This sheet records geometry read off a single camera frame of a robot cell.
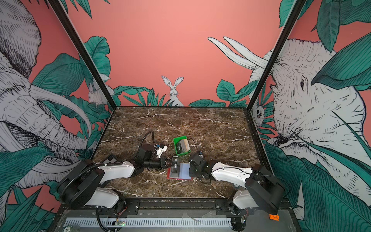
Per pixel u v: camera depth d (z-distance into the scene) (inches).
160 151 32.2
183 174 33.2
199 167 25.9
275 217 27.6
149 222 27.6
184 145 36.6
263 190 16.9
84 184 17.2
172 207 29.6
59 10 27.6
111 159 34.6
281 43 32.2
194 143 39.3
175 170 32.3
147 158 28.3
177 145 37.6
